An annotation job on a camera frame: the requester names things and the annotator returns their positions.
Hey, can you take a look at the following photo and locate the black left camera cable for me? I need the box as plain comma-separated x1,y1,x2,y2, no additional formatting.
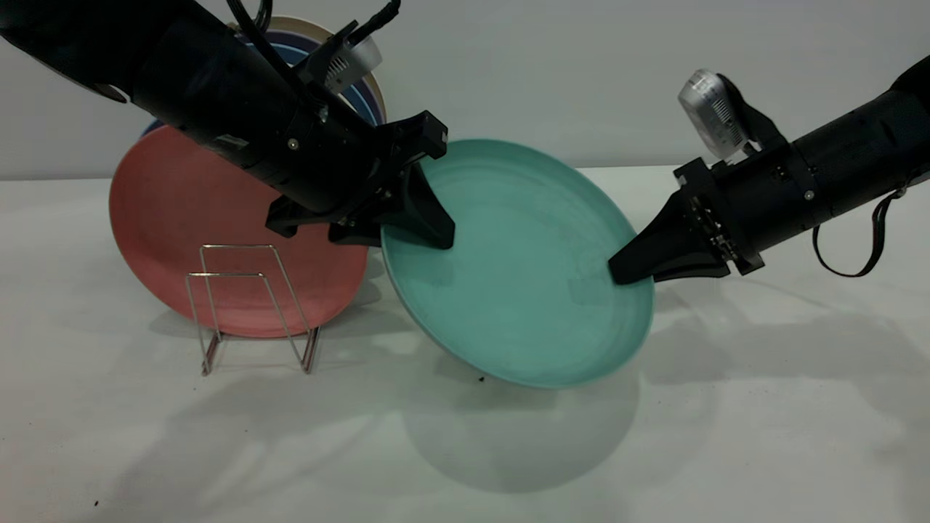
347,0,402,44

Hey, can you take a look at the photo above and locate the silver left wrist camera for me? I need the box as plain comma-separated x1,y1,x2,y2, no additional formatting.
320,33,384,95

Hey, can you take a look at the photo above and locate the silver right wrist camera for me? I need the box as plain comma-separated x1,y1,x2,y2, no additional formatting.
678,69,756,162

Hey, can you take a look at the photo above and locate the metal wire plate rack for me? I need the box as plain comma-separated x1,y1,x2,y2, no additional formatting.
185,244,322,376

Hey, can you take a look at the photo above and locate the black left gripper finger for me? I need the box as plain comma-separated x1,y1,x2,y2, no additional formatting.
328,218,384,246
380,164,456,250

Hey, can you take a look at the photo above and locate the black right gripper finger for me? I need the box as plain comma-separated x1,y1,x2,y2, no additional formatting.
654,263,731,283
608,192,727,285

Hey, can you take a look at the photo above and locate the green plate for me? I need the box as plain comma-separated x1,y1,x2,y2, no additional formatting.
380,138,656,389

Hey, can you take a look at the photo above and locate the teal blue plate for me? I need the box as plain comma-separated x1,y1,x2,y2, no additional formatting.
247,42,381,126

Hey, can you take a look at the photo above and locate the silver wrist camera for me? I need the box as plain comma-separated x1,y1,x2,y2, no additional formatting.
320,33,384,95
678,69,756,162

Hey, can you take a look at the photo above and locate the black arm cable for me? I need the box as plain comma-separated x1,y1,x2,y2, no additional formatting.
812,185,909,278
227,0,306,81

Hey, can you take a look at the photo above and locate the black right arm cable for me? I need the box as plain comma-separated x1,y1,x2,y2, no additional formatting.
812,185,909,278

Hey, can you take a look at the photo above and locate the red plate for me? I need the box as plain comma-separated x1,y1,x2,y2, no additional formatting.
109,125,370,339

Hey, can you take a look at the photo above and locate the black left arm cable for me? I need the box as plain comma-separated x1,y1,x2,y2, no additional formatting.
227,0,306,81

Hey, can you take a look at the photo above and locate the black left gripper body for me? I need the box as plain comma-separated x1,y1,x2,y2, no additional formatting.
265,110,449,238

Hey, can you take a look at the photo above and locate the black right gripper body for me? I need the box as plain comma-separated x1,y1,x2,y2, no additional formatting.
674,158,765,275

